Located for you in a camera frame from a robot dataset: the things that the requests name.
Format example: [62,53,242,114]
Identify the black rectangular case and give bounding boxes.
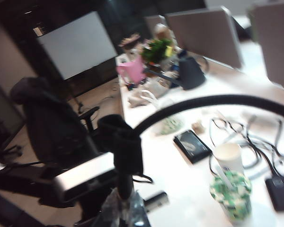
[173,129,213,164]

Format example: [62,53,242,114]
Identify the black power adapter cable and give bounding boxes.
[241,118,284,180]

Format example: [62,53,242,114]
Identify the black charger cable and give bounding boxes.
[97,94,284,201]

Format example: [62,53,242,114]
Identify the plain white paper cup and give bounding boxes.
[213,142,245,177]

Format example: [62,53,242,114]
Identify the black hooded jacket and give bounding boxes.
[10,77,90,168]

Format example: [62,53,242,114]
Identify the cardboard box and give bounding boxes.
[153,22,175,41]

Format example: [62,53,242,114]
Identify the black power adapter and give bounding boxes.
[265,174,284,212]

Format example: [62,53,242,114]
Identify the white straw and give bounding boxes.
[215,165,236,192]

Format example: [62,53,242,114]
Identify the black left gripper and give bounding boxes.
[39,180,170,226]

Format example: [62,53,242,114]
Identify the green print paper cup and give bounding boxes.
[209,170,253,220]

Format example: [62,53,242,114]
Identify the pink watering can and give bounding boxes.
[115,56,147,85]

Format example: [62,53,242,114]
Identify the beige tote bag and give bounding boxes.
[127,80,170,110]

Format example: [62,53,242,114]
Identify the black watering can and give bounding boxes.
[160,56,208,91]

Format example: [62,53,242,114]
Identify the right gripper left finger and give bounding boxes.
[94,189,126,227]

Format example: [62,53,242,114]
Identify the green print plastic bag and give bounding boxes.
[156,115,184,136]

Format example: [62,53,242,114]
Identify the whiteboard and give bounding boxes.
[36,11,119,81]

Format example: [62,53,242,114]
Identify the black frame glasses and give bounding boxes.
[210,117,245,133]

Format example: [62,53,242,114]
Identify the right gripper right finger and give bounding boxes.
[126,191,149,227]

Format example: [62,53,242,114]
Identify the green leafy plant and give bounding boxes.
[141,38,174,65]

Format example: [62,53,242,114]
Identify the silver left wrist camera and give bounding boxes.
[52,152,117,197]

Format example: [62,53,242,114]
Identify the brown and white pot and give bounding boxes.
[119,33,142,52]

